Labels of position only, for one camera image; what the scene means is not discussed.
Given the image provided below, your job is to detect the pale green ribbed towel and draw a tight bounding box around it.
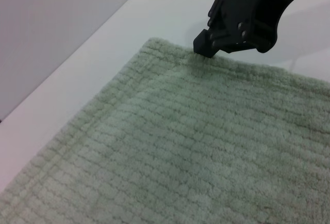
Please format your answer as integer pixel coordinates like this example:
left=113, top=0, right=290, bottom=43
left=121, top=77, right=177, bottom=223
left=0, top=37, right=330, bottom=224

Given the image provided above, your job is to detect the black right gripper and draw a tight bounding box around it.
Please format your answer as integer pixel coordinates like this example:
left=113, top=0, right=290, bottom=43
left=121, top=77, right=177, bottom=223
left=193, top=0, right=319, bottom=59

